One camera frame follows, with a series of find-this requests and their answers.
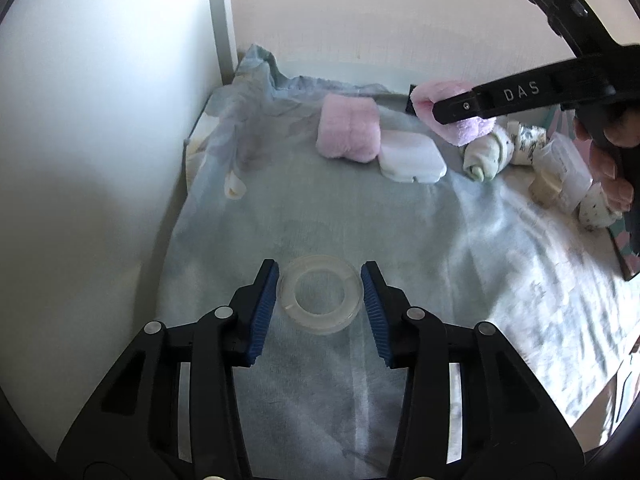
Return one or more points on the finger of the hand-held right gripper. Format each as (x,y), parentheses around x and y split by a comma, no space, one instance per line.
(457,110)

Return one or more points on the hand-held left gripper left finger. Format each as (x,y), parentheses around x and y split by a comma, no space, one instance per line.
(267,310)

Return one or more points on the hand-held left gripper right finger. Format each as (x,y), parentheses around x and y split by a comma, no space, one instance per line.
(372,310)

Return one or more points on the pink lilac towel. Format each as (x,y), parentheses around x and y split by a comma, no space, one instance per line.
(470,132)

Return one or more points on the clear plastic measuring cup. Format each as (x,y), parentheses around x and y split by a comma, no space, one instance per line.
(567,165)

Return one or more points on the person's right hand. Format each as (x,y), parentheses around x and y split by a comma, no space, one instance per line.
(607,165)

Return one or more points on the white green rolled sock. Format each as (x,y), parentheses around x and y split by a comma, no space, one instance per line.
(487,155)

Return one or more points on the white plastic case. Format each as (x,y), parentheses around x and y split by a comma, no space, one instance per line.
(410,155)

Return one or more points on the small floral patterned box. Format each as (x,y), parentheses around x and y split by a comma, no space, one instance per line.
(525,140)

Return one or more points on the light blue floral cloth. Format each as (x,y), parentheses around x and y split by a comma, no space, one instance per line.
(300,210)

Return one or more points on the beige round object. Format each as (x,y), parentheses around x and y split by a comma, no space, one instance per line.
(545,190)

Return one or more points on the white speckled rolled cloth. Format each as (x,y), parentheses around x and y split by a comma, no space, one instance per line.
(597,210)

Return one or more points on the white vertical post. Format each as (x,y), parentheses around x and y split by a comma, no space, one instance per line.
(220,20)

